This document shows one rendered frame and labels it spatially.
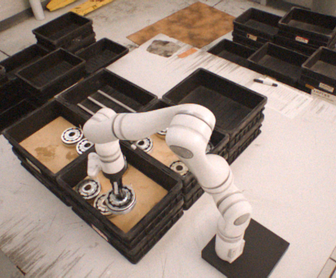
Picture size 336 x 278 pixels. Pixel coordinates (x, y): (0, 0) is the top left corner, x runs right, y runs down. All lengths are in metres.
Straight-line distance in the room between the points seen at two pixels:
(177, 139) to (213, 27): 3.36
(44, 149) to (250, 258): 0.99
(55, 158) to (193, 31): 2.66
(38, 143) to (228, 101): 0.92
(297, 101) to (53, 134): 1.27
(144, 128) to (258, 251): 0.73
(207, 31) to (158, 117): 3.18
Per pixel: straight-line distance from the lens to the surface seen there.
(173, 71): 2.21
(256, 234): 1.43
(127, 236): 1.23
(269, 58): 2.92
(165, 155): 1.54
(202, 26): 4.06
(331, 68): 2.71
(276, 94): 2.06
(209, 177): 0.87
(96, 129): 0.96
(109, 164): 1.08
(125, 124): 0.88
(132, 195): 1.22
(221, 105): 1.76
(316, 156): 1.78
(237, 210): 1.08
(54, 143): 1.72
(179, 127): 0.74
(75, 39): 3.05
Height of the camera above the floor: 2.00
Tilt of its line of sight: 47 degrees down
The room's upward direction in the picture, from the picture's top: 5 degrees counter-clockwise
